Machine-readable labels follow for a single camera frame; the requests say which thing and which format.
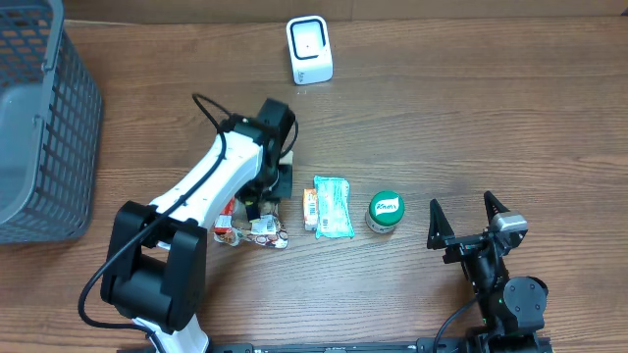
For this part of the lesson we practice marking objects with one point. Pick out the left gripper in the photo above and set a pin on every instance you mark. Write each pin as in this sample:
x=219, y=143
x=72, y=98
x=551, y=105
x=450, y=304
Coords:
x=283, y=182

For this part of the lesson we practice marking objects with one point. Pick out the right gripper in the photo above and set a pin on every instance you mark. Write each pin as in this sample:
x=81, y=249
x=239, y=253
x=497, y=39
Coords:
x=440, y=228

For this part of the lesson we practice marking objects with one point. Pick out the orange snack packet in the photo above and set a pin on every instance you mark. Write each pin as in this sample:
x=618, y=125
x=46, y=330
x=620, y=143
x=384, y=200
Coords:
x=310, y=209

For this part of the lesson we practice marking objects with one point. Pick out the brown snack pouch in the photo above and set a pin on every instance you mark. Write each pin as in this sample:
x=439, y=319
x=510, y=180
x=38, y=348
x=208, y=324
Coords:
x=268, y=231

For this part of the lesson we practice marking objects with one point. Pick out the teal snack packet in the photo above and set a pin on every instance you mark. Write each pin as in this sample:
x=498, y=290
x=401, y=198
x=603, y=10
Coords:
x=334, y=220

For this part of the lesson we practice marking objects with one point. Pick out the red item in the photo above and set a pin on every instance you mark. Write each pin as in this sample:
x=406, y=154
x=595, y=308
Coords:
x=223, y=223

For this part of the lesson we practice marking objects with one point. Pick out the green lid jar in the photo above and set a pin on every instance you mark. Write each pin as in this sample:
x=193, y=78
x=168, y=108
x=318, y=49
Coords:
x=386, y=210

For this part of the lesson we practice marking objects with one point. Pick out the yellow black item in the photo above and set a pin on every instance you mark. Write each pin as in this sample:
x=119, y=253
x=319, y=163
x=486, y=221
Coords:
x=251, y=210

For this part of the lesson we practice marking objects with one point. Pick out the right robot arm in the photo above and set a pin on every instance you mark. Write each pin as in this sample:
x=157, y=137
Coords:
x=512, y=308

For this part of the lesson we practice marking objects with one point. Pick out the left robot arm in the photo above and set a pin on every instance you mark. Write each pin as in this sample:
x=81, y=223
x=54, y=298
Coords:
x=155, y=268

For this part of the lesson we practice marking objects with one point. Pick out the white barcode scanner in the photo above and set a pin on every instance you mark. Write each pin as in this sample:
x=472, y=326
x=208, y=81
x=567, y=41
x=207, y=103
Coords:
x=310, y=50

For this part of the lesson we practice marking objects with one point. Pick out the grey plastic mesh basket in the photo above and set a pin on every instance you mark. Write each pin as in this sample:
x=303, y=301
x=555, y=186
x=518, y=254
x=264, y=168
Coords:
x=51, y=124

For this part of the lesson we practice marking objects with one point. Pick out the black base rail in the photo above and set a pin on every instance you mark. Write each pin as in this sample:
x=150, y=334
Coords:
x=324, y=348

